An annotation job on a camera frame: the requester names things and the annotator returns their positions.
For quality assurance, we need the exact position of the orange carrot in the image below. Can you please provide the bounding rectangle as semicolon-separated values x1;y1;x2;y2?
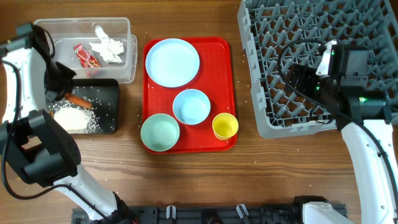
65;93;92;109

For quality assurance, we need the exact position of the red snack wrapper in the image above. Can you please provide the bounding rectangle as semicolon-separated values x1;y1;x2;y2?
73;44;101;68

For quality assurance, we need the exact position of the white tissue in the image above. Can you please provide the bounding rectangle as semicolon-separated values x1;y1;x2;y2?
89;26;124;63

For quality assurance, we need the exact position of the yellow plastic cup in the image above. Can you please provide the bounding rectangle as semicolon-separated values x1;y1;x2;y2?
212;113;239;141

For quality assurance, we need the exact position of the pale green bowl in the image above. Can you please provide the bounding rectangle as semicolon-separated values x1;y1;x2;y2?
140;113;180;152

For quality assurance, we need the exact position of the light blue bowl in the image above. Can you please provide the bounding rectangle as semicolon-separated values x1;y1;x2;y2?
172;89;211;125

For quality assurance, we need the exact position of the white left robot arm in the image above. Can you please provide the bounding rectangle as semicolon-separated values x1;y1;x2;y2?
1;22;139;223

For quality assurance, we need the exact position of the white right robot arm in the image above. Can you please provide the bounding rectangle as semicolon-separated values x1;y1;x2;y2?
278;40;397;223

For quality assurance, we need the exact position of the black waste tray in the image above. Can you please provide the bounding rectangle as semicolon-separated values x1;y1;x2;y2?
47;79;120;134

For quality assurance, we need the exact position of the grey dishwasher rack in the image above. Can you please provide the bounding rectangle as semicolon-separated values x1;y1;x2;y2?
237;0;397;139

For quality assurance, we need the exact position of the white rice pile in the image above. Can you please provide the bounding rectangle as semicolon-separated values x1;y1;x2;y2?
49;101;99;134

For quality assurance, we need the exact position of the clear plastic bin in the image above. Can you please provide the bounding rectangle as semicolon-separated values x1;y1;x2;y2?
34;17;137;83

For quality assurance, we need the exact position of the red serving tray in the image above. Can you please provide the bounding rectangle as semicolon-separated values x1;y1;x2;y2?
140;37;237;154

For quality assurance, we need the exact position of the light blue plate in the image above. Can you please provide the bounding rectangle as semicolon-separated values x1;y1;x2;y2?
145;39;200;88

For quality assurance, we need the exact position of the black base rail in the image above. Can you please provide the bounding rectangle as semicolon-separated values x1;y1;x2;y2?
71;203;348;224

